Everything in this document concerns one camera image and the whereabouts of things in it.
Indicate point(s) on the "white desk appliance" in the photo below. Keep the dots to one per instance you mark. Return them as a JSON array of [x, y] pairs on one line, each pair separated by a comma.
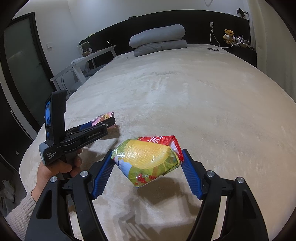
[[84, 48]]

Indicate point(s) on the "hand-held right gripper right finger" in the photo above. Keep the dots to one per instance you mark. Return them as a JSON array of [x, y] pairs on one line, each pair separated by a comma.
[[190, 176]]

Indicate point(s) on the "pink snack packet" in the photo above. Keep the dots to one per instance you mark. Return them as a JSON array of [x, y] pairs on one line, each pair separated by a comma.
[[101, 118]]

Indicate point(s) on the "frosted glass door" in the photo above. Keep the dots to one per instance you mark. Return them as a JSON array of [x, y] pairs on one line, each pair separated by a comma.
[[23, 69]]

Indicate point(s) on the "white light switch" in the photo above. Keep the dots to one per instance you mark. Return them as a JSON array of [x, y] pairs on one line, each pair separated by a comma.
[[49, 46]]

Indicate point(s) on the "black nightstand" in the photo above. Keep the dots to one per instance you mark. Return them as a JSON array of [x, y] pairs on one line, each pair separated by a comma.
[[245, 56]]

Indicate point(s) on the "person's left hand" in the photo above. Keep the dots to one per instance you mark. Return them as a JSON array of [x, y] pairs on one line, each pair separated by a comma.
[[53, 170]]

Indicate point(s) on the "white plastic floor bag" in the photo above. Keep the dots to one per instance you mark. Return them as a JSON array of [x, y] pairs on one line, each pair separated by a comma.
[[5, 192]]

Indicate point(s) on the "brown teddy bear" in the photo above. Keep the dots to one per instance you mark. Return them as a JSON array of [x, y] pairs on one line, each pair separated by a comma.
[[228, 34]]

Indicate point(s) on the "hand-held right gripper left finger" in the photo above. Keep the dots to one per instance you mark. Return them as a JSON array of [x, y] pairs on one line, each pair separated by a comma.
[[103, 176]]

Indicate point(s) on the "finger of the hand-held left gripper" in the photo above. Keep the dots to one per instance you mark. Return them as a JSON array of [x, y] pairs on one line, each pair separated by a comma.
[[85, 126], [108, 122]]

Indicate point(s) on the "dark wardrobe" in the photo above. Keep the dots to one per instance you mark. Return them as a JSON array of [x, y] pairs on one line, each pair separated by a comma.
[[13, 143]]

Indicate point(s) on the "eyeglasses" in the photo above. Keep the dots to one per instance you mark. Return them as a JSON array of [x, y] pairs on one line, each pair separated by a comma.
[[209, 49]]

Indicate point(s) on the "colourful chip bag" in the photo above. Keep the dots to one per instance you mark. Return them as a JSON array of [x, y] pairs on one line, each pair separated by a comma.
[[143, 160]]

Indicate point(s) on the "dark plant ornament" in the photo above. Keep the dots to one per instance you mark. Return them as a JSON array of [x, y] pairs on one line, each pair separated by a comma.
[[241, 12]]

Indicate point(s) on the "black headboard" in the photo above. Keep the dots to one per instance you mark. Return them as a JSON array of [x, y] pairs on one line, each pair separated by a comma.
[[196, 25]]

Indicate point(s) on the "grey folded duvet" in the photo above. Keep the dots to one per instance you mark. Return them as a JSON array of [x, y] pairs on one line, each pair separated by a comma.
[[157, 37]]

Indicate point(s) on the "white desk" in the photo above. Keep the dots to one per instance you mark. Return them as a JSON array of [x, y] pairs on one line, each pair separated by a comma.
[[99, 52]]

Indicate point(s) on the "cluster of small bottles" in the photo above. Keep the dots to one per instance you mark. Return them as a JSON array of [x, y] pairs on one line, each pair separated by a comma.
[[242, 44]]

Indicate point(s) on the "bed with beige blanket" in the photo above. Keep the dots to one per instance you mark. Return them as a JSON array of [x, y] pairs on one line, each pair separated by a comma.
[[208, 104]]

